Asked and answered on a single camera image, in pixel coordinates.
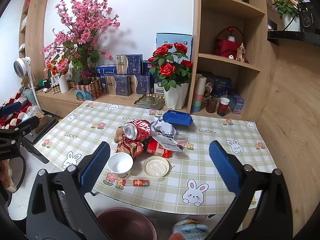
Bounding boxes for white green paper cup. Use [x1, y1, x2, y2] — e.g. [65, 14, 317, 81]
[107, 152, 133, 178]

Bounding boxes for brown paper bag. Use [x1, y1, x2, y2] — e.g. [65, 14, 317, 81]
[114, 126, 144, 159]

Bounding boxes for clear plastic wrapper packet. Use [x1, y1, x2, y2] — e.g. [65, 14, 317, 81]
[151, 132, 184, 152]

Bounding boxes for crushed red soda can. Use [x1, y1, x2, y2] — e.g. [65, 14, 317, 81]
[123, 119, 151, 140]

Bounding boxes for blue paper tray box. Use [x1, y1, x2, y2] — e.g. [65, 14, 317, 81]
[163, 110, 193, 126]

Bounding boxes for white paper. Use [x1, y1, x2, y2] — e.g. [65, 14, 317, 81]
[151, 116, 177, 138]

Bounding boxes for dark red trash bin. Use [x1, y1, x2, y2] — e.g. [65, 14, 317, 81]
[97, 207, 157, 240]

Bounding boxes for person's left hand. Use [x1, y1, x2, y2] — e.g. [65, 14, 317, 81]
[1, 159, 16, 193]

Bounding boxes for red paper cup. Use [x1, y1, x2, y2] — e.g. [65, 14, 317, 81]
[217, 97, 230, 116]

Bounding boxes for white plastic spork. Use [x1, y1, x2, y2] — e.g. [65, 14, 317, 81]
[155, 176, 166, 182]

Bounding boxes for checked bunny tablecloth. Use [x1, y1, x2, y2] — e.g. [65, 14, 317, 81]
[35, 101, 276, 215]

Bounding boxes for small blue carton box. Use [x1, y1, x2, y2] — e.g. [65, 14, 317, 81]
[228, 93, 245, 114]

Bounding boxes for white plastic lid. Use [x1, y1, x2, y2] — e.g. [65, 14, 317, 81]
[143, 156, 170, 178]

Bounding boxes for red cigarette pack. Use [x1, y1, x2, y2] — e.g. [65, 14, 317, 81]
[146, 138, 172, 159]

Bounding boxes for dark brown cup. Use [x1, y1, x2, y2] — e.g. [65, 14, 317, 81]
[206, 96, 218, 113]

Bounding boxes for white desk fan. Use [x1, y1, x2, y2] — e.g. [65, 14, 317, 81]
[14, 56, 40, 107]

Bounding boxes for white vase orange flowers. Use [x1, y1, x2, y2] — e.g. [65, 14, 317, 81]
[46, 56, 69, 94]

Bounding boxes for stack of pastel cups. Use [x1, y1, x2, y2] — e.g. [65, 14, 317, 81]
[191, 76, 207, 112]

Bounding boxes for golden leaf tray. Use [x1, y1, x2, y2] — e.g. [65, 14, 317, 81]
[133, 94, 165, 110]

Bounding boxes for wooden shelf unit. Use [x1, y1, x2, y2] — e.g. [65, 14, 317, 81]
[186, 0, 278, 122]

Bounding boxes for stacked blue gift boxes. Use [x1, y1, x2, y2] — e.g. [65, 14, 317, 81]
[95, 54, 153, 96]

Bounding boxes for glass perfume bottle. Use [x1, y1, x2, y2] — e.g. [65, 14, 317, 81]
[236, 43, 246, 62]

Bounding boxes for red basket on shelf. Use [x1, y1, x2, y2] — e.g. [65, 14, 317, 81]
[213, 25, 246, 59]

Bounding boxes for red rose plant white pot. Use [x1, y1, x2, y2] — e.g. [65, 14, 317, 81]
[148, 42, 193, 110]

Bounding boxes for pink blossom flower arrangement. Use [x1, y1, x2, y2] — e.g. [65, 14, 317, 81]
[41, 0, 120, 85]

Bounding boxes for pink rose plant white pot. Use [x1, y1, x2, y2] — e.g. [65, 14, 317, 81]
[272, 0, 304, 31]

